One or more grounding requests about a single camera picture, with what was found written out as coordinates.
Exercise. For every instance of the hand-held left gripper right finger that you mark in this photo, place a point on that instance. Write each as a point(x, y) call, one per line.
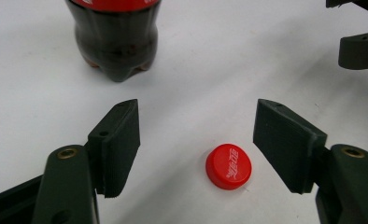
point(294, 146)

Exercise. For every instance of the cola bottle with red label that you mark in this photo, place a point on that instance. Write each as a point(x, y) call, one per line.
point(116, 40)

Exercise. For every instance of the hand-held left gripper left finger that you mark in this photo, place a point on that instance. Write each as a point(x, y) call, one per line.
point(110, 149)

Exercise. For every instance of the red bottle cap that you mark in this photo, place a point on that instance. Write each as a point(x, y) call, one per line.
point(229, 166)

